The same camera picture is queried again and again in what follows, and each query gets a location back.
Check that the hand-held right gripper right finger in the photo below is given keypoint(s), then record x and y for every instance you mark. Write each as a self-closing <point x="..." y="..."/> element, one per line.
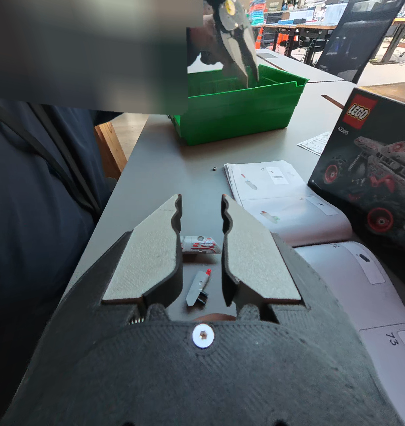
<point x="255" y="263"/>

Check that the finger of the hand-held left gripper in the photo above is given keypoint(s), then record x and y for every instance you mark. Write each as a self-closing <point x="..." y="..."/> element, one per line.
<point x="234" y="56"/>
<point x="252" y="56"/>

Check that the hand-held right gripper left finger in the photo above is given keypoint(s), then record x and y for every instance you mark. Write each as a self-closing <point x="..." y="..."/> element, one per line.
<point x="149" y="263"/>

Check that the grey lego piece red pin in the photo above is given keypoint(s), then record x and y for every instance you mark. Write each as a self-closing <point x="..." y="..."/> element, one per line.
<point x="196" y="286"/>

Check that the white red printed lego panel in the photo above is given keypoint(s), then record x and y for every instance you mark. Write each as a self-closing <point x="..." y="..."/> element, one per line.
<point x="199" y="244"/>

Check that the green plastic bin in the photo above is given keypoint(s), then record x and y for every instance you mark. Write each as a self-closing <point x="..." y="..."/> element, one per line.
<point x="239" y="113"/>

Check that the lego instruction booklet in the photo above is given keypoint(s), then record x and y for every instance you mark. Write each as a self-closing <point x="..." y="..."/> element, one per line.
<point x="289" y="199"/>

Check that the black lego set box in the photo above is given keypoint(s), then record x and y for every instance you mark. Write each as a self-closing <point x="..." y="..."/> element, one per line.
<point x="372" y="166"/>

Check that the person's left hand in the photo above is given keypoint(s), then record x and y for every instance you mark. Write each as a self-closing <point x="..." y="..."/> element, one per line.
<point x="202" y="41"/>

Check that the wooden top office desk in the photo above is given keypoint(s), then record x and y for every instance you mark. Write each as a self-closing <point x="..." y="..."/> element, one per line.
<point x="315" y="26"/>

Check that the black office chair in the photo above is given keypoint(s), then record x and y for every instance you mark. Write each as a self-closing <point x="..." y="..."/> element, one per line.
<point x="355" y="40"/>

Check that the white paper sheet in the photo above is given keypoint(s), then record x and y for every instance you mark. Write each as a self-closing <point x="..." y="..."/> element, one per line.
<point x="317" y="143"/>

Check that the wooden furniture piece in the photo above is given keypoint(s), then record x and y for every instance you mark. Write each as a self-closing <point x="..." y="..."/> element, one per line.
<point x="109" y="149"/>

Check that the person's dark blue clothing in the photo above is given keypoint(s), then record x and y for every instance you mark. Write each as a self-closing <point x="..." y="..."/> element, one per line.
<point x="29" y="249"/>

